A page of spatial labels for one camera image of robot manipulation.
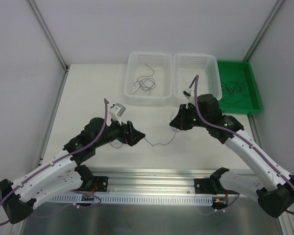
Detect purple thin wire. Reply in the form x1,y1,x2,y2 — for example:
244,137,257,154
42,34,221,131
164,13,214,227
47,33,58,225
132,63,157,96
110,112,181,149

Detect brown thin wire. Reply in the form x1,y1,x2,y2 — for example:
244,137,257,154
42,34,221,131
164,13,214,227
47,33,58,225
235,75,257,98
221,82,245,105
225,75,247,95

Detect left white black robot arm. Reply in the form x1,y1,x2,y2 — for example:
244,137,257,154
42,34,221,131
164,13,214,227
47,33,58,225
0,117,145,224

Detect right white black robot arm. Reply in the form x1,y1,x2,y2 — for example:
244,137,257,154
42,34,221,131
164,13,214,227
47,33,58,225
170,91,294,218

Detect right white perforated basket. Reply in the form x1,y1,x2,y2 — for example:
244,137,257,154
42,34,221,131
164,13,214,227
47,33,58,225
172,53,222,104

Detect white perforated basket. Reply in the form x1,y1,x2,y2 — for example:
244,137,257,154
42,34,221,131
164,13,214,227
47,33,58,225
172,53,222,104
123,51,173,107

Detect green plastic tray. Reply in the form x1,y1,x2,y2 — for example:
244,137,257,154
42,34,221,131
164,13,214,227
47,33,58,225
218,61,262,115

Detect left white perforated basket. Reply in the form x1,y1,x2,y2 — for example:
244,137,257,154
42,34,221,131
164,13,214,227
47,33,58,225
123,51,173,107

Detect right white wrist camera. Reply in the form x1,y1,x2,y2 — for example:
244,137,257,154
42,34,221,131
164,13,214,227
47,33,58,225
183,88,195,109

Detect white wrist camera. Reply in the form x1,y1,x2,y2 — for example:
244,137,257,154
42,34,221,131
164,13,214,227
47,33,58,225
183,88,195,109
109,103,126,124

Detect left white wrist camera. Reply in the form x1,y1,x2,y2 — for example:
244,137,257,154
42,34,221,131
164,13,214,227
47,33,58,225
109,103,126,124

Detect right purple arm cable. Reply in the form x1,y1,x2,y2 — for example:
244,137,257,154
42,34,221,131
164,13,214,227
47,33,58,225
189,75,294,215

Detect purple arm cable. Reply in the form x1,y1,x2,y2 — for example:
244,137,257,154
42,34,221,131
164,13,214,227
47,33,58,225
0,98,111,225
189,75,294,215

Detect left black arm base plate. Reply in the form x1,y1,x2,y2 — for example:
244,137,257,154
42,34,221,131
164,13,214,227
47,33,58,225
92,176,109,192

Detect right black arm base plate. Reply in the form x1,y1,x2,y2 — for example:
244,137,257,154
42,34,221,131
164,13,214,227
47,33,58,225
194,178,213,194

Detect white slotted cable duct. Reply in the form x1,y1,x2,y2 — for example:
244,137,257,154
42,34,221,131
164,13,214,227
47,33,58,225
49,193,213,206

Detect aluminium frame post left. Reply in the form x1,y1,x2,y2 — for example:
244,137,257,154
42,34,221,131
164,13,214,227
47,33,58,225
26,0,69,72

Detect aluminium frame post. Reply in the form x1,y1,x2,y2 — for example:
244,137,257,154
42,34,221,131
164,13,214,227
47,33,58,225
243,0,287,62
26,0,69,72

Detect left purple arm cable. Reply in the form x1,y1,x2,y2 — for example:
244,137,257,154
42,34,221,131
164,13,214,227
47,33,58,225
0,98,111,225

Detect aluminium frame post right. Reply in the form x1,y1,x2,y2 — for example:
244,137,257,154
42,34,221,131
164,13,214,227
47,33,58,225
243,0,287,62

